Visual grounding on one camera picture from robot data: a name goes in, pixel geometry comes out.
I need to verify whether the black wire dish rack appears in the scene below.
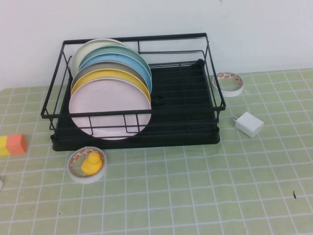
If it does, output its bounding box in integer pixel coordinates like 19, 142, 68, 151
41, 33, 227, 137

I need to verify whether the white double-sided tape roll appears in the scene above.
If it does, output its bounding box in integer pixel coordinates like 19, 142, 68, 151
67, 146, 108, 184
212, 71, 245, 98

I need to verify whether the cream plate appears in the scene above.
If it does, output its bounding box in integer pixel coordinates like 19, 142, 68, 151
69, 38, 130, 81

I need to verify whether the pink plate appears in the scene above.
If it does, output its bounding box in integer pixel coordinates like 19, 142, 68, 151
68, 77, 152, 141

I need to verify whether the yellow block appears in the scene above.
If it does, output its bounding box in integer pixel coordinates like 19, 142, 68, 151
0, 136, 10, 157

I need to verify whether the yellow plate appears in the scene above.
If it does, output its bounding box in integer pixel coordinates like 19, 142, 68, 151
70, 69, 152, 98

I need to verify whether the green plate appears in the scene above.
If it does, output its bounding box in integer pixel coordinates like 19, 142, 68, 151
78, 45, 147, 71

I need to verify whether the yellow rubber duck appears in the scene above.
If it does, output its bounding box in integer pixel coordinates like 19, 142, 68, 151
80, 153, 103, 176

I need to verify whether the green checked tablecloth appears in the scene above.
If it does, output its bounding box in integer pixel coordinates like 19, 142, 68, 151
0, 69, 313, 235

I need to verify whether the blue plate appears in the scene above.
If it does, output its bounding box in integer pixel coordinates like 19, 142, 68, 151
79, 52, 154, 96

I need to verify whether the orange block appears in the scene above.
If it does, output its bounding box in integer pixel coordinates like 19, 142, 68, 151
5, 134, 27, 155

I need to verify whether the white USB wall charger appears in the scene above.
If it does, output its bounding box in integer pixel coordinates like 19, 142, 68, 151
231, 112, 265, 139

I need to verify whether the grey plate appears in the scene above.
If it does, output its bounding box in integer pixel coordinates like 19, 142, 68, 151
70, 61, 150, 91

